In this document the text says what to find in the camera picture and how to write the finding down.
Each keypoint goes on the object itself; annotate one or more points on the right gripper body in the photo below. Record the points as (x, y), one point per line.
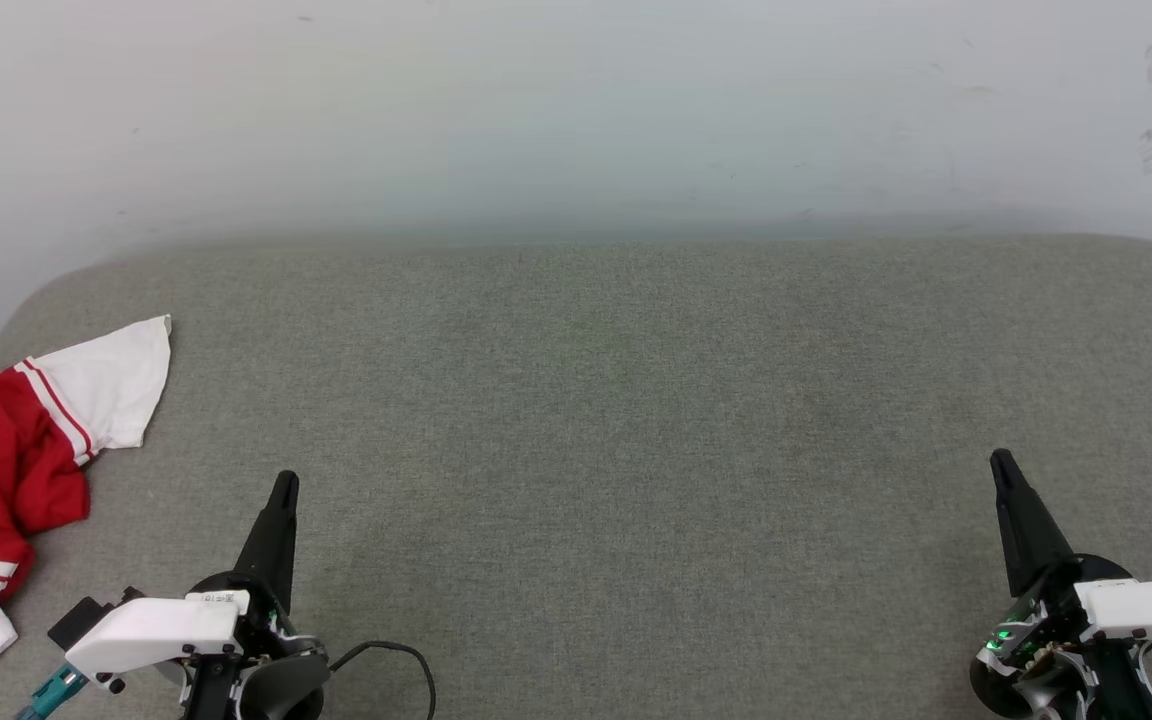
(1046, 625)

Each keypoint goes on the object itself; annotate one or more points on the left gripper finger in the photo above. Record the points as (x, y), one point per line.
(271, 545)

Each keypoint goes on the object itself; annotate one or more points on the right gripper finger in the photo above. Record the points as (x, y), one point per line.
(1026, 530)

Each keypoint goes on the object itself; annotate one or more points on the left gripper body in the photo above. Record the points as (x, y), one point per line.
(261, 625)

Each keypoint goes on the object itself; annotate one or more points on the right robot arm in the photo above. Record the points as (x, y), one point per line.
(1041, 690)

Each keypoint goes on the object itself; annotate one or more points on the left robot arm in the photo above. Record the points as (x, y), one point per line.
(281, 690)

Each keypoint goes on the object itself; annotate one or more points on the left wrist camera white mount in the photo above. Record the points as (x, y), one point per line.
(151, 630)

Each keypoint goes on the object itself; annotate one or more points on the teal left camera connector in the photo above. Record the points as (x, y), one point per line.
(51, 692)

